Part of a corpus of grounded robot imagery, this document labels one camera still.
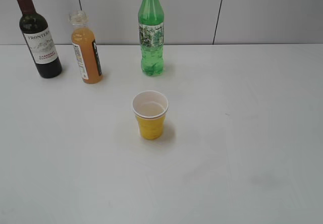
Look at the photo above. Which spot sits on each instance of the yellow paper cup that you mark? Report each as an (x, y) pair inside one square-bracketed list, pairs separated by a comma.
[(150, 108)]

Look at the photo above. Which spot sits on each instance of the orange juice bottle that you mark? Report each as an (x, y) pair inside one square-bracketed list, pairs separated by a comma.
[(85, 48)]

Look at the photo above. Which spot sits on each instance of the green plastic soda bottle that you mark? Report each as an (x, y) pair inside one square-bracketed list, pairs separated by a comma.
[(151, 36)]

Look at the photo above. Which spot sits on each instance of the dark red wine bottle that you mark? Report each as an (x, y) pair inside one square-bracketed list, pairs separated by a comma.
[(36, 33)]

